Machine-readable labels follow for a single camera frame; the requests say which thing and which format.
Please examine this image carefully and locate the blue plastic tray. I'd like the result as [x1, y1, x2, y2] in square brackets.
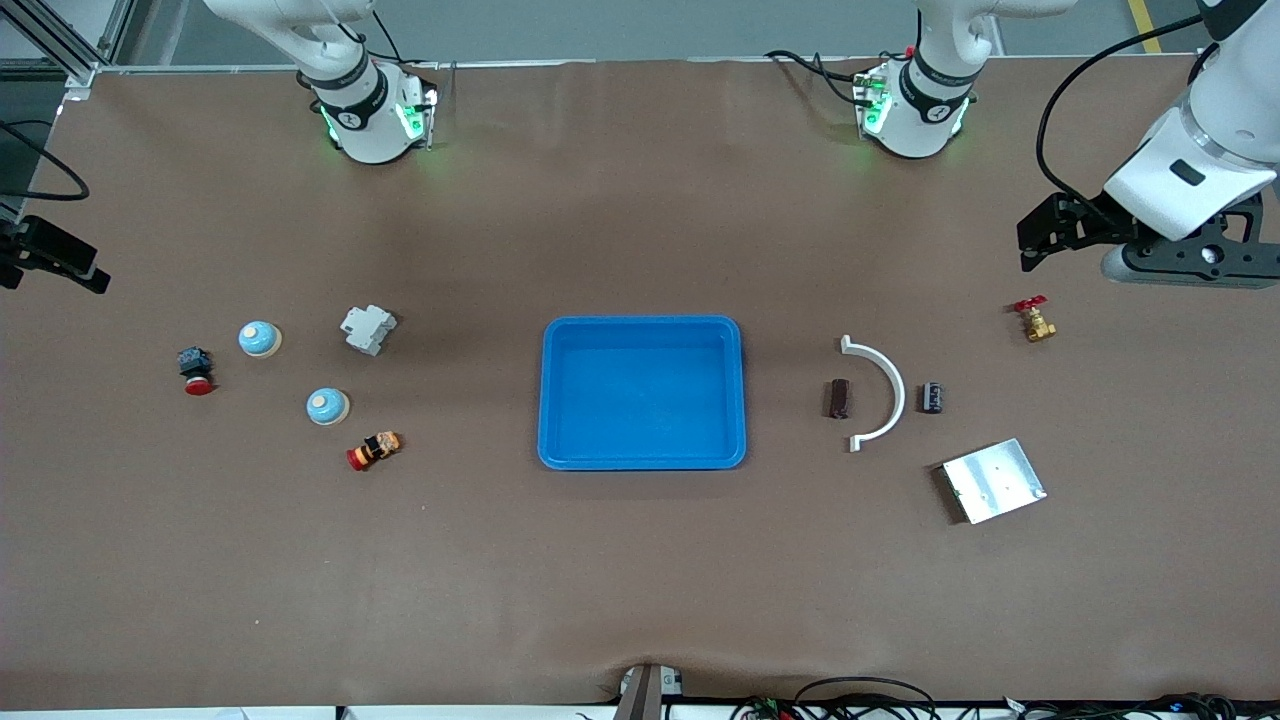
[537, 316, 748, 472]

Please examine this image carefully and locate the red mushroom push button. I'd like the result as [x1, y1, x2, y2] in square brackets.
[177, 346, 215, 397]

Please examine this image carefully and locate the aluminium plate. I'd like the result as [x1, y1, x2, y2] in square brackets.
[940, 438, 1048, 526]

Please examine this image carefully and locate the white circuit breaker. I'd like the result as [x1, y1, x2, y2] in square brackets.
[340, 305, 399, 357]

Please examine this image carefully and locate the orange emergency stop button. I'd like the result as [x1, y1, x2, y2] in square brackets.
[346, 431, 404, 472]

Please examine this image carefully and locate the brown table mat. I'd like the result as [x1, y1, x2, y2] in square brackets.
[0, 58, 1280, 713]

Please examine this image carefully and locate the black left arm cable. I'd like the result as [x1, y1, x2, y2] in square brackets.
[1035, 12, 1206, 241]

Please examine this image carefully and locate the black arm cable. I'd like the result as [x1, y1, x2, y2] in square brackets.
[1035, 12, 1206, 241]
[0, 120, 91, 201]

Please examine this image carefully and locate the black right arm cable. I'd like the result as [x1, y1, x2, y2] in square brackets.
[0, 120, 91, 201]

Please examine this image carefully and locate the brass valve with red handle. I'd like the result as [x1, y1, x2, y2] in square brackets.
[1012, 296, 1058, 344]

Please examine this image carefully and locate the white half-ring pipe clamp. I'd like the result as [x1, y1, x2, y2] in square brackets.
[839, 335, 907, 453]

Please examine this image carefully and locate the aluminium frame profile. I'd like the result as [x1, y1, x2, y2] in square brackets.
[0, 0, 136, 101]

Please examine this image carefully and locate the black left base cable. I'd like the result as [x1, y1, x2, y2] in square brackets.
[765, 48, 871, 106]

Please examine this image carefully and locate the black base cable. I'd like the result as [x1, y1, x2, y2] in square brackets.
[372, 12, 441, 73]
[765, 48, 871, 106]

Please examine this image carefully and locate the black right base cable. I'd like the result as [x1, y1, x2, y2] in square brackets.
[372, 12, 441, 73]

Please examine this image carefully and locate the black cable loop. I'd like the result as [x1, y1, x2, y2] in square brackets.
[795, 677, 936, 720]

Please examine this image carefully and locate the black cable bundle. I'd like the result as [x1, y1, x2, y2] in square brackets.
[1000, 692, 1280, 720]

